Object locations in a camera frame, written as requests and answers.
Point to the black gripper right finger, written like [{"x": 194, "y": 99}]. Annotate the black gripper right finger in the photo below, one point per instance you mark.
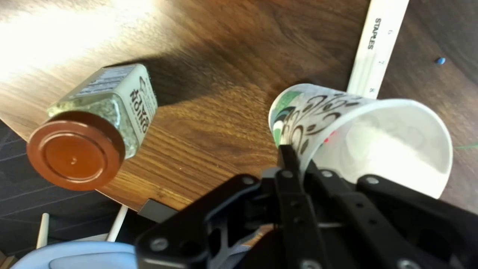
[{"x": 398, "y": 225}]

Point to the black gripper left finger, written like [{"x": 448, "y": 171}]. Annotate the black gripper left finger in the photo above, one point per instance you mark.
[{"x": 292, "y": 210}]

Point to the patterned paper cup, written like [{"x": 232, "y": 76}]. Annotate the patterned paper cup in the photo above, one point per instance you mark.
[{"x": 398, "y": 140}]

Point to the glass jar with brown lid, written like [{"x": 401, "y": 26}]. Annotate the glass jar with brown lid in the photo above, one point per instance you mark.
[{"x": 109, "y": 99}]

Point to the small blue bead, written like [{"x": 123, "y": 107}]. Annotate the small blue bead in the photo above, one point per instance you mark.
[{"x": 439, "y": 61}]

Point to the light wooden ruler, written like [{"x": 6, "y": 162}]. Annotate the light wooden ruler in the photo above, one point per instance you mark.
[{"x": 381, "y": 46}]

